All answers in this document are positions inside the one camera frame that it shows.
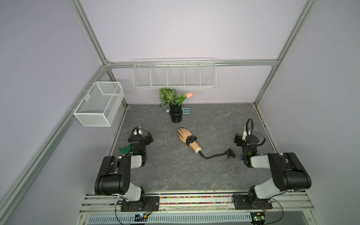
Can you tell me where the green toy rake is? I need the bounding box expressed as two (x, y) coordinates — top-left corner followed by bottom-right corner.
(119, 144), (132, 155)

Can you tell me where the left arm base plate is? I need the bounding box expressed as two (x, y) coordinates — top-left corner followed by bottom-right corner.
(121, 196), (160, 212)

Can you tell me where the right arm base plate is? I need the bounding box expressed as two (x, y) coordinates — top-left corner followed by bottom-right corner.
(232, 193), (273, 211)

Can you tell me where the white wire basket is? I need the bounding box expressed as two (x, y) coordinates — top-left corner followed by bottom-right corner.
(73, 82), (124, 127)

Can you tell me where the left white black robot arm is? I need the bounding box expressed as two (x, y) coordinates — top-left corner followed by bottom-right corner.
(94, 125), (153, 203)

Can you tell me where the mannequin hand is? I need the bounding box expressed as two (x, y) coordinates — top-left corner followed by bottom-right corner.
(178, 127), (236, 160)

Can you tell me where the light blue plastic block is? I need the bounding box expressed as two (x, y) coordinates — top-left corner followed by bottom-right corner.
(166, 107), (191, 114)

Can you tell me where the black wrist watch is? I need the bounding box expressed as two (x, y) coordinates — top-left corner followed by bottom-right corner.
(186, 136), (197, 146)

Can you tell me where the green artificial plant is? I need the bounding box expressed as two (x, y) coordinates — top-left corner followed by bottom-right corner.
(159, 88), (187, 107)

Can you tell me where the white slotted cable duct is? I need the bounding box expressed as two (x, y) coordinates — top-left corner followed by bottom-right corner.
(87, 212), (252, 225)

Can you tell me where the black plant pot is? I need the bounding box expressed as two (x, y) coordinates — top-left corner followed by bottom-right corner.
(169, 105), (183, 123)

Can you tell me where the long white wire shelf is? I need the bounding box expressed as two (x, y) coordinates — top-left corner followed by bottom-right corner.
(132, 58), (217, 89)

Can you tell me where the left small circuit board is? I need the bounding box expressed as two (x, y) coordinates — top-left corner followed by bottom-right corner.
(134, 213), (148, 222)

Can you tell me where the right green circuit board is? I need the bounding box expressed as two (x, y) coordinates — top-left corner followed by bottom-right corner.
(250, 212), (266, 224)

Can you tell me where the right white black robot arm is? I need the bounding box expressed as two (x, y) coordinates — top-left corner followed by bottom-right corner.
(234, 119), (312, 205)

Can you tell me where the aluminium front rail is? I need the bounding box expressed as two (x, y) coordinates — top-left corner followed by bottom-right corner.
(79, 191), (315, 215)

